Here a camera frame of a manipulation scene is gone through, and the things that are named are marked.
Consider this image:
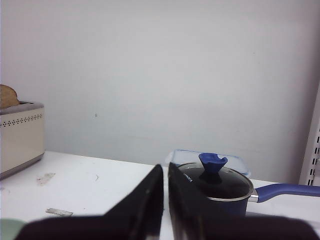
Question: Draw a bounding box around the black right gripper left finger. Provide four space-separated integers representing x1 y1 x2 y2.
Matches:
16 164 164 240

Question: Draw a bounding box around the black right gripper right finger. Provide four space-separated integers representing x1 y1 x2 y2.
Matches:
168 163 318 240

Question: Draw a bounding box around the green bowl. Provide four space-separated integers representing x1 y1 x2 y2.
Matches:
0 218 27 240

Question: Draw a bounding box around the glass lid with blue knob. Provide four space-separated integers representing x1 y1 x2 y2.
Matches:
178 153 254 202

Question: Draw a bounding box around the dark blue saucepan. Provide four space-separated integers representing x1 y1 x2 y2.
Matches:
174 162 320 217

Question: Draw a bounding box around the clear plastic food container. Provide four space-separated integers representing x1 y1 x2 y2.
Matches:
163 149 251 178

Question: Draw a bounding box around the cream and chrome toaster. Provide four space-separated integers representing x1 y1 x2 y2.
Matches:
0 101 45 180

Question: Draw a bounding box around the toasted bread slice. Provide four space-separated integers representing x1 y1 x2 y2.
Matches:
0 84 20 109

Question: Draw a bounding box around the white slotted shelf rail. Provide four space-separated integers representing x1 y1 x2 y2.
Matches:
299 87 320 187

